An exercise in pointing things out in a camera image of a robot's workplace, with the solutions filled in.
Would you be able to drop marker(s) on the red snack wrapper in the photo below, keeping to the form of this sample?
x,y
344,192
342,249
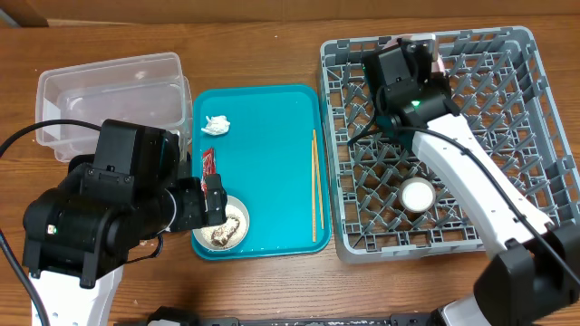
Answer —
x,y
208,166

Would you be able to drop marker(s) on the crumpled white napkin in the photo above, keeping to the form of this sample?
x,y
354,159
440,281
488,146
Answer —
x,y
216,125

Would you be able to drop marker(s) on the white round plate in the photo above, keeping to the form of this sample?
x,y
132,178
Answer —
x,y
410,37

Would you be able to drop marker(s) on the clear plastic bin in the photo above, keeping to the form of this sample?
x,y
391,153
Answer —
x,y
148,90

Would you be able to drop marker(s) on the pink bowl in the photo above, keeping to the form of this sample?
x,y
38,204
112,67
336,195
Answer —
x,y
438,66

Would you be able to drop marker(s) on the grey dishwasher rack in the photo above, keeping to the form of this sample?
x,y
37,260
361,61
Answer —
x,y
499,82

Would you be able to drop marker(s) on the small white cup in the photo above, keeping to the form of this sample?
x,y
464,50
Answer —
x,y
417,194

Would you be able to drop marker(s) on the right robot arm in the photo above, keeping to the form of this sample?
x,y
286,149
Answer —
x,y
534,264

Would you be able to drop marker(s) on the teal serving tray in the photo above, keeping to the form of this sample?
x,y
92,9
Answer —
x,y
265,161

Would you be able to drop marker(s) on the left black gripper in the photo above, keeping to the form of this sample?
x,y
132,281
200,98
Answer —
x,y
194,212

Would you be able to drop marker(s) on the bowl with rice leftovers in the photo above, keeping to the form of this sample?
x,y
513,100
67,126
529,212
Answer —
x,y
229,235

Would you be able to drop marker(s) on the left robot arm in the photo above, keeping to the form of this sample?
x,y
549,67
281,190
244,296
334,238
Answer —
x,y
78,235

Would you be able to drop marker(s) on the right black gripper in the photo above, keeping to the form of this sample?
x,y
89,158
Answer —
x,y
443,79

